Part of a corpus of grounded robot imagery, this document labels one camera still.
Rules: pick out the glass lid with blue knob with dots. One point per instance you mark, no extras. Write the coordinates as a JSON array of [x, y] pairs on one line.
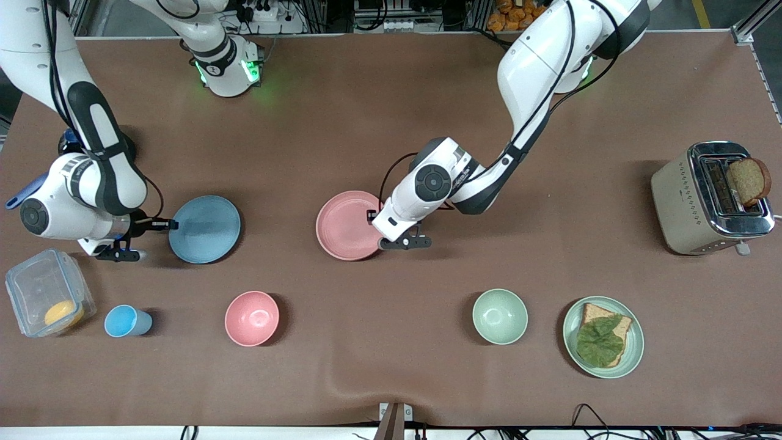
[[69, 136]]

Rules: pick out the blue plate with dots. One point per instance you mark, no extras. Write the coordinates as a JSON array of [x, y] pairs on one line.
[[208, 231]]

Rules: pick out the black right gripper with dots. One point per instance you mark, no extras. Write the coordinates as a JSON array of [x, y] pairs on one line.
[[142, 223]]

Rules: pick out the green bowl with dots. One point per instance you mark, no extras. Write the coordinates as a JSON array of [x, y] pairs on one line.
[[500, 316]]

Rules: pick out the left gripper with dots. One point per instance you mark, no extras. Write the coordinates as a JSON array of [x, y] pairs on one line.
[[371, 216]]

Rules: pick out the small white power strip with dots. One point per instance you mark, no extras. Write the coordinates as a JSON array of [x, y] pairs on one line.
[[400, 26]]

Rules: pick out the yellow round food piece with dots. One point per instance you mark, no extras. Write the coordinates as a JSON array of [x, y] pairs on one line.
[[63, 314]]

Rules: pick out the blue cup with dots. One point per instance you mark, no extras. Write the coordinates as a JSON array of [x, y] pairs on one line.
[[125, 321]]

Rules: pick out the brown toast slice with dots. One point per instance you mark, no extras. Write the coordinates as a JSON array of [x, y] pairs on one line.
[[750, 181]]

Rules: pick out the pink bowl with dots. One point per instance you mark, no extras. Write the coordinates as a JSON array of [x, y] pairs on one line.
[[252, 318]]

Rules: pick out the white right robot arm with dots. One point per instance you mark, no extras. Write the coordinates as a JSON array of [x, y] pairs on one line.
[[58, 205]]

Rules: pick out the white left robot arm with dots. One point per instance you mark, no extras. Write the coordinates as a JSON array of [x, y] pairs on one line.
[[537, 55]]

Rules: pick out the green plate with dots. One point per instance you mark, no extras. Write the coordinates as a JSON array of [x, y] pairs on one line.
[[574, 351]]

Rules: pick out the brown table mat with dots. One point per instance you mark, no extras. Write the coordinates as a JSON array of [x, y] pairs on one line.
[[342, 122]]

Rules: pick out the brown bread slice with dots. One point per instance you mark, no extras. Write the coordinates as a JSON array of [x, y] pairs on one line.
[[594, 311]]

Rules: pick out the clear plastic container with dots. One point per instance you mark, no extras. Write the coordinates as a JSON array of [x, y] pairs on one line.
[[36, 287]]

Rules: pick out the aluminium frame profile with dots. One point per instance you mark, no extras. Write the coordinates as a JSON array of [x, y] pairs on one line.
[[748, 24]]

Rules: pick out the green lettuce leaf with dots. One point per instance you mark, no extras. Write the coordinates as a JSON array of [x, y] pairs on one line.
[[600, 342]]

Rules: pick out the pink plate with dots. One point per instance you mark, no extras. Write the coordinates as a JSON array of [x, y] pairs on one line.
[[345, 225]]

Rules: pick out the beige chrome toaster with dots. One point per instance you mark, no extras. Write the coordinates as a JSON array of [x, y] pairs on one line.
[[678, 208]]

